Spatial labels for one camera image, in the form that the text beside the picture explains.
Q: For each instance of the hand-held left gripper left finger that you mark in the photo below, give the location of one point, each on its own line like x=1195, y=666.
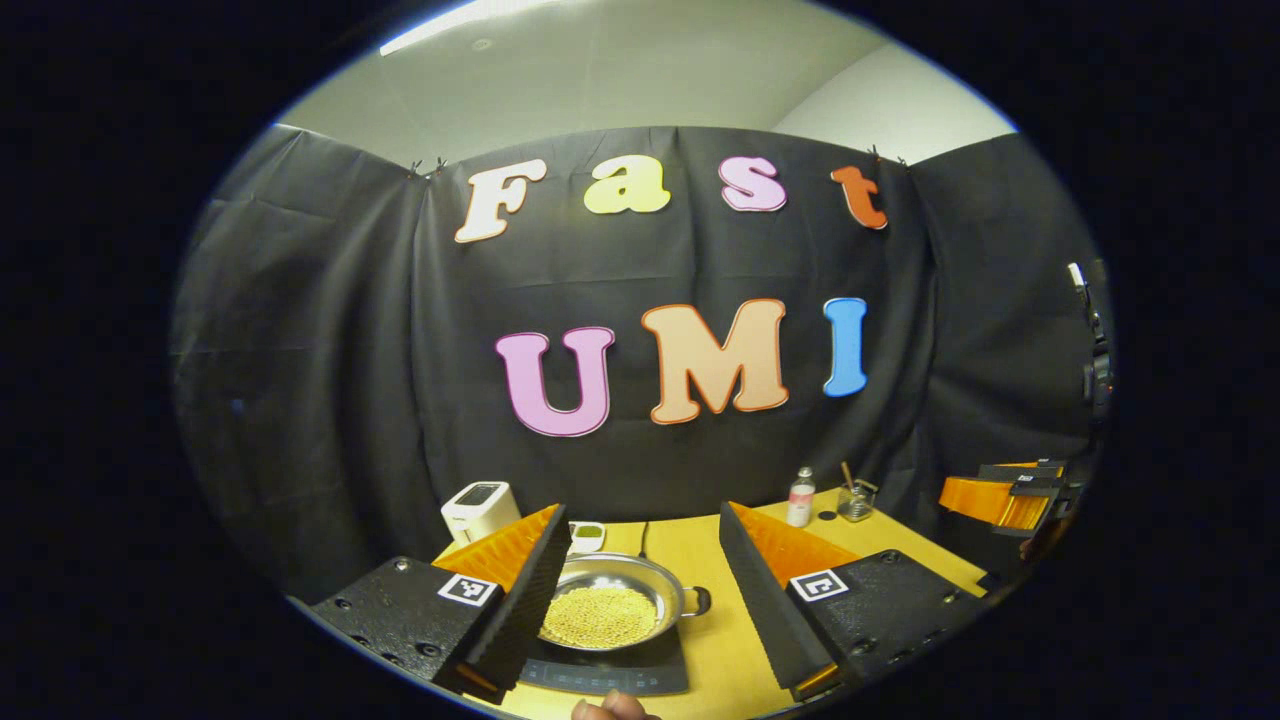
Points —
x=520, y=620

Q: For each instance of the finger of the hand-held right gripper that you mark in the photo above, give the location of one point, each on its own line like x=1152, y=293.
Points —
x=990, y=503
x=1030, y=473

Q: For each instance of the black induction cooktop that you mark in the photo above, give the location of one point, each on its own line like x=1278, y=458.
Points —
x=620, y=672

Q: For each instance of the pile of yellow soybeans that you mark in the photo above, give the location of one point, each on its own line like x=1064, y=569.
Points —
x=605, y=617

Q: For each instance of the white divided dish of beans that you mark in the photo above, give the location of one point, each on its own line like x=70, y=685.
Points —
x=587, y=538

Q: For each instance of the stainless steel pot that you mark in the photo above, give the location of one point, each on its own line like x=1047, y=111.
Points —
x=620, y=572

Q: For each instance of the wooden stick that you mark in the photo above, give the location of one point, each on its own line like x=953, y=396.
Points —
x=848, y=473

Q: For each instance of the clear bottle with pink label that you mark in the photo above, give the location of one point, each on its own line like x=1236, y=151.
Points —
x=800, y=505

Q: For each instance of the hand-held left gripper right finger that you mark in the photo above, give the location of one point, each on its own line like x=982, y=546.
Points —
x=765, y=610

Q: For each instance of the white toaster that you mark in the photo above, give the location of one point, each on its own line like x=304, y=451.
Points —
x=480, y=510

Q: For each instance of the black backdrop cloth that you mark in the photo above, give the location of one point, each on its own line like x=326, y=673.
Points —
x=350, y=400

